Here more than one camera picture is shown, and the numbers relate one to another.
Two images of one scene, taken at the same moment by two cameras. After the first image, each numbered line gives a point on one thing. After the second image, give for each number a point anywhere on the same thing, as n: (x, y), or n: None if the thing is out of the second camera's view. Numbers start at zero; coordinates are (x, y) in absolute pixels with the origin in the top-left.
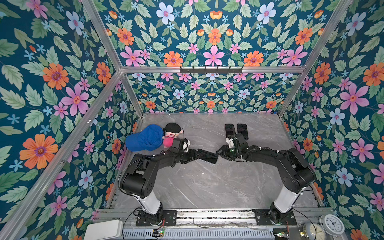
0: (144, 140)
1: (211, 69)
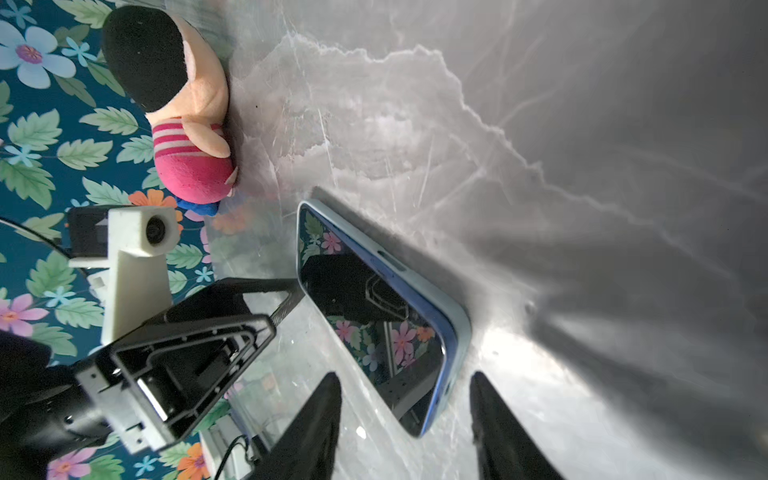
0: (210, 209)
1: None
